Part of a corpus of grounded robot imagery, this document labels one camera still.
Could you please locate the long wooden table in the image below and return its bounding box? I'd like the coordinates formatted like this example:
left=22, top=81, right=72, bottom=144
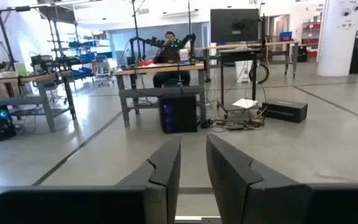
left=197, top=39, right=301, bottom=79

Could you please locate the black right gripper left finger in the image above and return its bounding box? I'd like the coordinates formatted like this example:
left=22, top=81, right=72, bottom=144
left=0, top=136, right=182, bottom=224

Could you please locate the white paper sheet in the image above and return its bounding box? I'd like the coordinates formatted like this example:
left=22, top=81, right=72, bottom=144
left=231, top=98, right=259, bottom=110

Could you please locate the wooden top work table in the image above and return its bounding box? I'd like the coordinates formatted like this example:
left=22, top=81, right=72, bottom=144
left=113, top=62, right=206, bottom=128

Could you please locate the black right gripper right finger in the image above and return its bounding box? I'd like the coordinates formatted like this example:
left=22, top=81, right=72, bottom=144
left=206, top=134, right=358, bottom=224

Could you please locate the grey-legged wooden work table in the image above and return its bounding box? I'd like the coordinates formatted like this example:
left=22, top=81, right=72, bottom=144
left=0, top=70, right=78, bottom=133

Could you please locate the black metal station frame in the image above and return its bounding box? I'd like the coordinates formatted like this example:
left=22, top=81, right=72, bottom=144
left=0, top=4, right=78, bottom=121

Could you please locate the white waste bin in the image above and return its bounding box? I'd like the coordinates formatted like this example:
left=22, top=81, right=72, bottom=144
left=234, top=60, right=254, bottom=84

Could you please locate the black computer tower purple light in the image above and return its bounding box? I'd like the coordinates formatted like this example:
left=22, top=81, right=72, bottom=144
left=158, top=94, right=198, bottom=134

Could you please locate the floor cable bundle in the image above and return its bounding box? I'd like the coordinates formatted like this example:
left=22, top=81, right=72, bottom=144
left=200, top=115, right=266, bottom=132

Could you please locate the white box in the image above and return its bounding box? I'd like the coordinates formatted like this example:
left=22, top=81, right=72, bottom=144
left=178, top=48, right=190, bottom=65

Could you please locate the black box on floor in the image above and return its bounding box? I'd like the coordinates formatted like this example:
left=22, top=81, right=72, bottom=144
left=262, top=99, right=309, bottom=124

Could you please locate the white round pillar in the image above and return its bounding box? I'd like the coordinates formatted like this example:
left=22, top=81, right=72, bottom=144
left=316, top=0, right=358, bottom=78

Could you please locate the red storage shelf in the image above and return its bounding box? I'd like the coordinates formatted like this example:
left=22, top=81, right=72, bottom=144
left=301, top=19, right=321, bottom=60

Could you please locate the grey office chair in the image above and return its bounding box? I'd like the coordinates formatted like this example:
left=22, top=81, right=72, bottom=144
left=93, top=55, right=115, bottom=88

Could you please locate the blue storage bin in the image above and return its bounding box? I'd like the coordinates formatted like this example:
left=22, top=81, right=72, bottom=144
left=278, top=30, right=293, bottom=42

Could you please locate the person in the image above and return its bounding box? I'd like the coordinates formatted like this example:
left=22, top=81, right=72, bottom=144
left=152, top=30, right=192, bottom=88

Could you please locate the coiled black cable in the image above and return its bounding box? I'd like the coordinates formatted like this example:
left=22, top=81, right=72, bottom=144
left=248, top=63, right=270, bottom=85

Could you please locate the black monitor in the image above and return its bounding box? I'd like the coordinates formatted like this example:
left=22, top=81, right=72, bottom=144
left=209, top=8, right=260, bottom=44

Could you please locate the blue bin shelf rack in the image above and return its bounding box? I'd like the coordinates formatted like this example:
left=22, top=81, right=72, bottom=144
left=68, top=38, right=114, bottom=80

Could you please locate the black monitor stand cart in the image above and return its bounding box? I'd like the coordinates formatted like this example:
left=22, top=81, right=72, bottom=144
left=217, top=49, right=261, bottom=119

